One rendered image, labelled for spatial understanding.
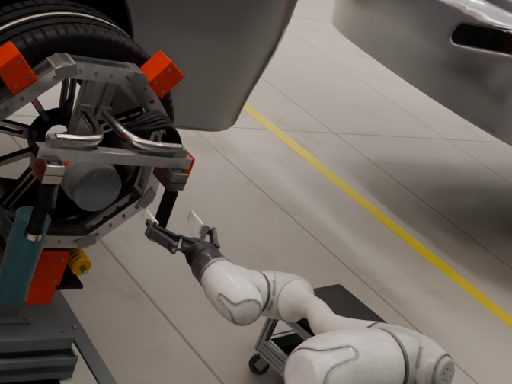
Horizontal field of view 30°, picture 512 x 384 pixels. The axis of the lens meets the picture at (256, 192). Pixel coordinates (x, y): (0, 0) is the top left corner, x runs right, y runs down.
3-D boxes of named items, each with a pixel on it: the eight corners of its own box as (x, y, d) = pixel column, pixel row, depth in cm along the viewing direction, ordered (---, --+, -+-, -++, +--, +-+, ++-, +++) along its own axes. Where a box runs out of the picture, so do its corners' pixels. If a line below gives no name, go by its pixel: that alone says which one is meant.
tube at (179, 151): (152, 123, 256) (164, 88, 252) (184, 159, 242) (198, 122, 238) (93, 117, 245) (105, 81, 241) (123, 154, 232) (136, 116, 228)
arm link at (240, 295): (190, 292, 224) (234, 296, 233) (222, 333, 213) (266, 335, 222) (209, 254, 221) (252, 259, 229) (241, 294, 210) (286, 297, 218)
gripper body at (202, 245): (186, 274, 229) (169, 252, 235) (215, 274, 234) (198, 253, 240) (196, 248, 226) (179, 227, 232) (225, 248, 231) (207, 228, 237)
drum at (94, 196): (84, 174, 261) (98, 128, 255) (115, 215, 246) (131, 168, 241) (36, 171, 252) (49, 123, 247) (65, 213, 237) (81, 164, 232)
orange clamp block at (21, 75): (27, 66, 236) (9, 39, 230) (39, 80, 231) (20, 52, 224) (4, 82, 235) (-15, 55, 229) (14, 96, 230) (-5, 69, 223)
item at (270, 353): (241, 367, 347) (274, 291, 334) (306, 350, 373) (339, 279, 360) (321, 446, 323) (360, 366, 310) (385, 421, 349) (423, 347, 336)
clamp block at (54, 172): (47, 166, 230) (53, 147, 228) (61, 185, 223) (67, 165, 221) (27, 164, 226) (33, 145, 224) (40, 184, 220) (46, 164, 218)
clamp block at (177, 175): (168, 174, 250) (174, 156, 248) (184, 192, 244) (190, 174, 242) (151, 173, 247) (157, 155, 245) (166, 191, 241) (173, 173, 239)
